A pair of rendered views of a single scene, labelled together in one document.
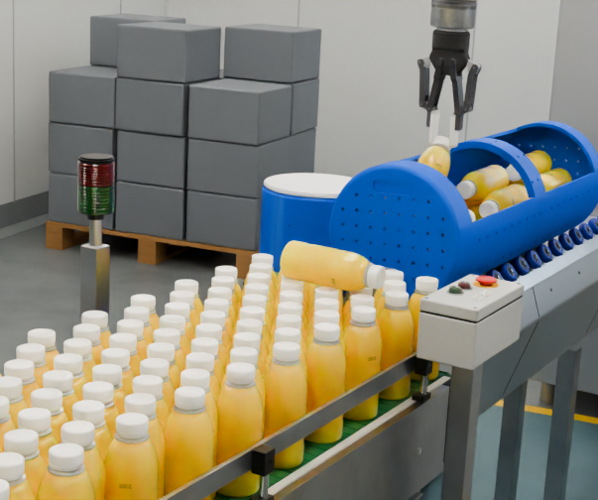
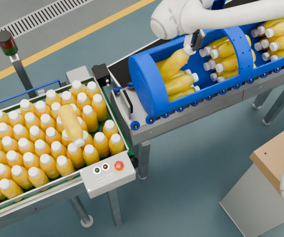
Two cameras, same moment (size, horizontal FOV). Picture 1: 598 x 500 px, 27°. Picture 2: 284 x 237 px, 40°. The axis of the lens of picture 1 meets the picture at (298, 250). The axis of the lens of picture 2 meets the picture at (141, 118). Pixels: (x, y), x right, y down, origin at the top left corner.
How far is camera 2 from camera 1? 2.00 m
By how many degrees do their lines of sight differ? 56
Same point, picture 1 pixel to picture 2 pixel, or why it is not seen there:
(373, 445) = (60, 192)
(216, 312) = (9, 139)
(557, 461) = (278, 104)
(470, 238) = (166, 108)
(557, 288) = (268, 84)
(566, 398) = not seen: outside the picture
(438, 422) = not seen: hidden behind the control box
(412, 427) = not seen: hidden behind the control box
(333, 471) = (32, 204)
